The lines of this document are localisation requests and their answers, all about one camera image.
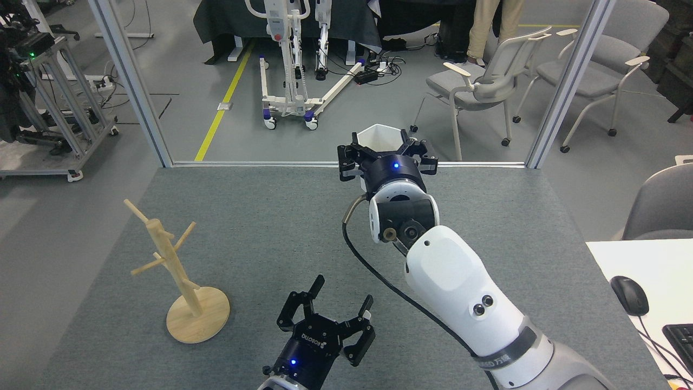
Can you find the black power strip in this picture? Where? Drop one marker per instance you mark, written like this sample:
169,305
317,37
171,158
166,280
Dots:
366,77

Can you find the white wheeled stand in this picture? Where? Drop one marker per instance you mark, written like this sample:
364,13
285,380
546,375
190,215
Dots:
275,24

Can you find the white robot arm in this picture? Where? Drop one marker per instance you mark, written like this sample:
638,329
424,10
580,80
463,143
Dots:
273,384
449,276

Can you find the silver table edge rail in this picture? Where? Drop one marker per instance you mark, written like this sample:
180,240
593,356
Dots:
243,163

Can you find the black keyboard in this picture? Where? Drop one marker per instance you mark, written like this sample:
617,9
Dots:
682,344

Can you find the dark cloth covered table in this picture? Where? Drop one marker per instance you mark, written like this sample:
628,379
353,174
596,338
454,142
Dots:
227,19

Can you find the black computer mouse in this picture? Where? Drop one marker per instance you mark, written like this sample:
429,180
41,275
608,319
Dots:
629,295

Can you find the white desk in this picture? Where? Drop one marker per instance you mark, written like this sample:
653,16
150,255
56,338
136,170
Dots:
666,271

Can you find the grey chair with padded back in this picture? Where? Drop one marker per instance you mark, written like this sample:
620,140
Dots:
622,49

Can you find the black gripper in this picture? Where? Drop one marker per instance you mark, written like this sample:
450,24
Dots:
311,352
392,170

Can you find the white hexagonal cup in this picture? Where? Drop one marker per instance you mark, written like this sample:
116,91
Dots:
379,138

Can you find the white power strip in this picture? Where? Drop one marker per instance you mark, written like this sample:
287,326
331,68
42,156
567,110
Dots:
103,83

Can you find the silver post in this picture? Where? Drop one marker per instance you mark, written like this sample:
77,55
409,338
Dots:
135,86
568,86

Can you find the grey chair with rounded back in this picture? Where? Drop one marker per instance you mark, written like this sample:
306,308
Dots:
663,206

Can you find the grey chair with mesh back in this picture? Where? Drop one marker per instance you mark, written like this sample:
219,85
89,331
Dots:
460,89

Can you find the aluminium frame cart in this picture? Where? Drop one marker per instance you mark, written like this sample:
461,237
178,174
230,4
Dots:
59,108

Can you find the metal floor plate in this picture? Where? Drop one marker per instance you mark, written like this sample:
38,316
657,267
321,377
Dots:
224,106

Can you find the wooden cup rack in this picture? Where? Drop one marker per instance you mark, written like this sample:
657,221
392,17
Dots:
197,322

